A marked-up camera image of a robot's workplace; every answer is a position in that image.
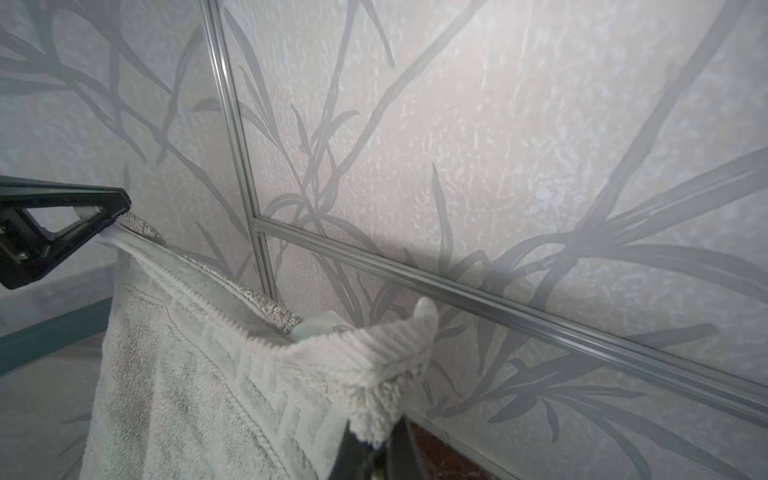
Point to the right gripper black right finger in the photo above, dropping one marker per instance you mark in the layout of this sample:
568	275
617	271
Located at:
403	457

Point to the grey towel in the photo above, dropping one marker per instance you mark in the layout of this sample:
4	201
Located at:
202	378

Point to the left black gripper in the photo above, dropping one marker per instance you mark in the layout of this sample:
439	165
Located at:
29	251

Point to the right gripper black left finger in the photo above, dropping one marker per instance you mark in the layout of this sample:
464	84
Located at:
356	459

